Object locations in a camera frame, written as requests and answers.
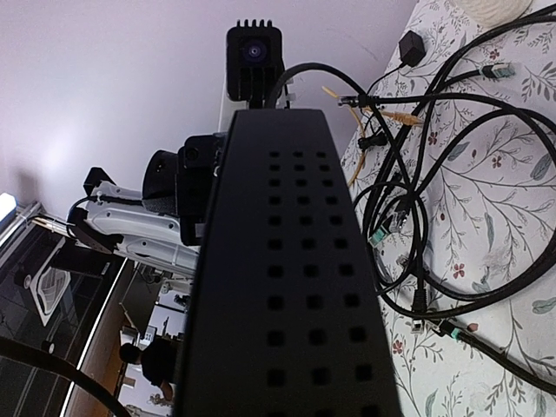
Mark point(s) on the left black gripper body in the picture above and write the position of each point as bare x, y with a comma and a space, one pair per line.
198, 162

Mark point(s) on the black network switch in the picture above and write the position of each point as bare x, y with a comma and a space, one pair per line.
284, 320

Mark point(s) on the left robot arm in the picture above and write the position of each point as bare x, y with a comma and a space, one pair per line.
160, 225

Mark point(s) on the black power adapter left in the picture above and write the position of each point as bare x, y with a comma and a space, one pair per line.
411, 49

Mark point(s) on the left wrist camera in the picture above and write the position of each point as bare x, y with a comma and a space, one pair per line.
254, 61

